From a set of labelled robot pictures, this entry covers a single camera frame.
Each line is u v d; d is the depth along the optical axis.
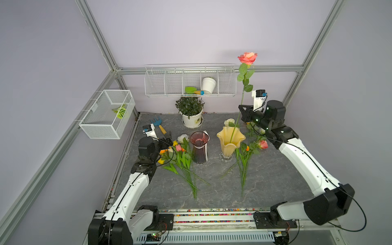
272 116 0.54
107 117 0.82
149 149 0.58
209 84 0.92
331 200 0.39
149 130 0.67
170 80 0.96
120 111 0.81
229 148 0.81
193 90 0.97
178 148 0.96
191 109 1.01
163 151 0.94
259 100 0.63
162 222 0.74
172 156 0.94
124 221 0.41
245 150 0.96
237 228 0.73
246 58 0.63
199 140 0.85
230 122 1.09
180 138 0.99
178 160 0.93
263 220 0.73
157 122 1.16
